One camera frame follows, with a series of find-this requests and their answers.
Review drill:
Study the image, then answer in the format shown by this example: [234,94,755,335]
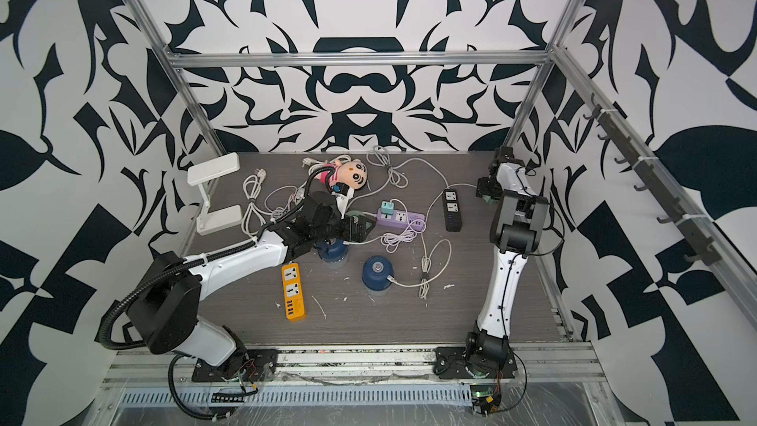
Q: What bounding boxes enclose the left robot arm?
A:
[97,191,349,367]

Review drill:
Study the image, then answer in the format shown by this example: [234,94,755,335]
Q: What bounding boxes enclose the lavender USB cable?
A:
[348,218,427,252]

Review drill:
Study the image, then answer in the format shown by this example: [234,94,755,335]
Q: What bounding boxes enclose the plush doll pink shirt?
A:
[319,159,368,191]

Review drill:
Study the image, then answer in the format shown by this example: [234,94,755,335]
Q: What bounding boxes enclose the black power strip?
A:
[443,189,462,232]

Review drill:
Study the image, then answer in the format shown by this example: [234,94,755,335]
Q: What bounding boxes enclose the white desk lamp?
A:
[186,152,244,237]

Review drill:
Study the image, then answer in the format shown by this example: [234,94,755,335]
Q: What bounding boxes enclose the purple power strip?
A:
[377,210,426,232]

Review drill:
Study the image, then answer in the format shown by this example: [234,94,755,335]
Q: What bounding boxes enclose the wall hook rack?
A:
[585,95,723,266]

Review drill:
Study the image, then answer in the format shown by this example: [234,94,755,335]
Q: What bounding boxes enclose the orange power strip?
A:
[281,262,307,323]

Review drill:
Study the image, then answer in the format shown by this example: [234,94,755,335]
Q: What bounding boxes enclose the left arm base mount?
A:
[191,349,280,383]

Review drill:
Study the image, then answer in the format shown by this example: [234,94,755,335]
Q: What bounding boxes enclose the teal USB charger adapter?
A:
[380,201,395,218]

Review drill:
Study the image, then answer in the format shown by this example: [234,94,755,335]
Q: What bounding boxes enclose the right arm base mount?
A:
[432,347,518,380]

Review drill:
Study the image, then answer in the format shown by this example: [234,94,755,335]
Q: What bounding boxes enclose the white bundled power cord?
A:
[241,168,268,238]

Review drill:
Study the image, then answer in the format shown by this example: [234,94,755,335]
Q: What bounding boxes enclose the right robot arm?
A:
[465,147,549,373]

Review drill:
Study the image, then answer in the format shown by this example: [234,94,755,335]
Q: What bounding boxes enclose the purple strip white cord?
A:
[342,146,451,214]

